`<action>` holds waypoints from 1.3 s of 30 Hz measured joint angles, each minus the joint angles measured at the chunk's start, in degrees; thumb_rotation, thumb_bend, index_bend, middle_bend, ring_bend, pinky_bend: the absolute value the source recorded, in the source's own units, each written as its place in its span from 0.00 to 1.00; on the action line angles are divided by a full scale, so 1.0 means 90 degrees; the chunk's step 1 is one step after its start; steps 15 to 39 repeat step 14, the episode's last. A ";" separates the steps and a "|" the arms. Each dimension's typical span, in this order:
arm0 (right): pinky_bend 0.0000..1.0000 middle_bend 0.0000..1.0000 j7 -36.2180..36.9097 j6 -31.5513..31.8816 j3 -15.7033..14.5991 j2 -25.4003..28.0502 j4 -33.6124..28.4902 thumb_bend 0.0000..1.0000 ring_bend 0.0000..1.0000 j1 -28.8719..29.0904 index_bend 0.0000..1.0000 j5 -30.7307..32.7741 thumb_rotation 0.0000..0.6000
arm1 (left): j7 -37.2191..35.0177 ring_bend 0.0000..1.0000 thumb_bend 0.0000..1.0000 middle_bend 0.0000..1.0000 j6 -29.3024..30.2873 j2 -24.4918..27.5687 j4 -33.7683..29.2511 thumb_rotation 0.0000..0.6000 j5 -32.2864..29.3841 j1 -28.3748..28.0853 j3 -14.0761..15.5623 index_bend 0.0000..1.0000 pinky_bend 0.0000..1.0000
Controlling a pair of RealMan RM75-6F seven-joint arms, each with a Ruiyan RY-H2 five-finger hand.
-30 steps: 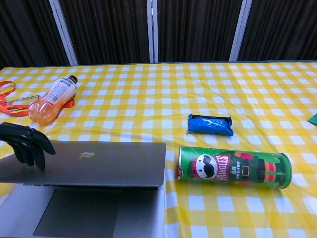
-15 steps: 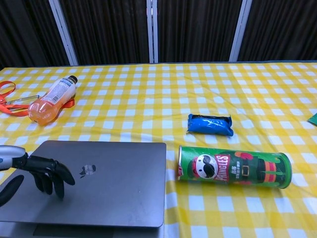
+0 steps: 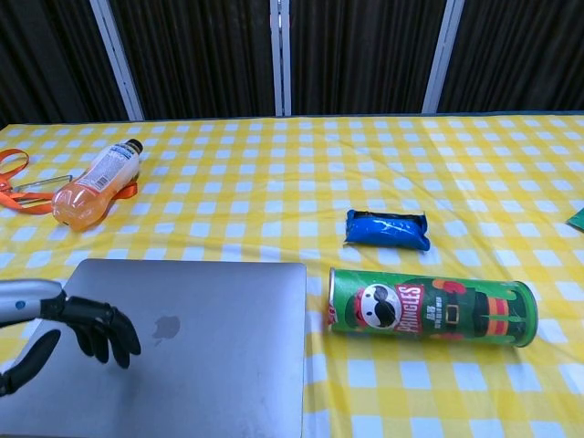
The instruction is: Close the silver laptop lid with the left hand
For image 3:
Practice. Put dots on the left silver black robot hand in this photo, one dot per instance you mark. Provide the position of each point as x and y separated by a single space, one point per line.
100 324

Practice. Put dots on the silver grey laptop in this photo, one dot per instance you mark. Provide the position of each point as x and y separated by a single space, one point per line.
205 342

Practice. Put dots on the orange drink plastic bottle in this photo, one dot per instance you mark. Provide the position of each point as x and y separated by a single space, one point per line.
96 182

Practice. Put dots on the clear badge card holder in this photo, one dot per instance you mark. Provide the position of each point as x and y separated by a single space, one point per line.
43 187

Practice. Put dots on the yellow white checkered tablecloth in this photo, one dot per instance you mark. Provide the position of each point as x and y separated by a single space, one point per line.
274 182

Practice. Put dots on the black pleated partition panel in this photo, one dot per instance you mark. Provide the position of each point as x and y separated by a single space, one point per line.
201 59
524 55
45 59
360 55

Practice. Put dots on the blue snack packet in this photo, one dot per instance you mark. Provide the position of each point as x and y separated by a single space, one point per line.
388 230

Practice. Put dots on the green Pringles can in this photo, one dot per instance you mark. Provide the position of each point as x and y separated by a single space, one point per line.
433 310

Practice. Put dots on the green square sachet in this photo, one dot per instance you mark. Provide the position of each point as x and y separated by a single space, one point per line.
577 219

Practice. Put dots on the silver partition frame post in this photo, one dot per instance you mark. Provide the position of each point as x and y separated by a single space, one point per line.
117 59
280 57
442 55

